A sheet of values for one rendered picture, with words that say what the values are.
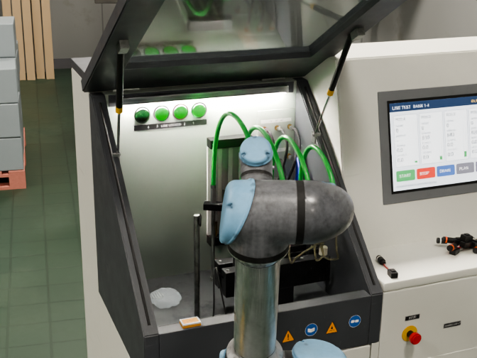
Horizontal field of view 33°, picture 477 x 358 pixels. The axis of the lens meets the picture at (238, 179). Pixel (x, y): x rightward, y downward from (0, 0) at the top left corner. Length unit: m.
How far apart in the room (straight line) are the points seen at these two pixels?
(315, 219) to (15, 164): 4.59
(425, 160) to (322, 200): 1.22
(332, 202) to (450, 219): 1.29
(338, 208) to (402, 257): 1.09
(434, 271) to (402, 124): 0.47
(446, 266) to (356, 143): 0.45
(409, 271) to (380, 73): 0.61
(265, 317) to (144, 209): 1.06
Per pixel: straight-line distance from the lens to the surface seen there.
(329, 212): 1.41
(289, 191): 1.41
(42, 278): 4.58
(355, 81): 2.47
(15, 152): 5.84
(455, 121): 2.66
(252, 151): 1.83
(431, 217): 2.64
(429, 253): 2.55
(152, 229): 2.58
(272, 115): 2.59
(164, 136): 2.48
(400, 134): 2.55
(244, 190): 1.41
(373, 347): 2.42
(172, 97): 2.43
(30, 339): 4.01
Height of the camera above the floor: 2.02
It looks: 20 degrees down
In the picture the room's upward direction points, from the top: 1 degrees clockwise
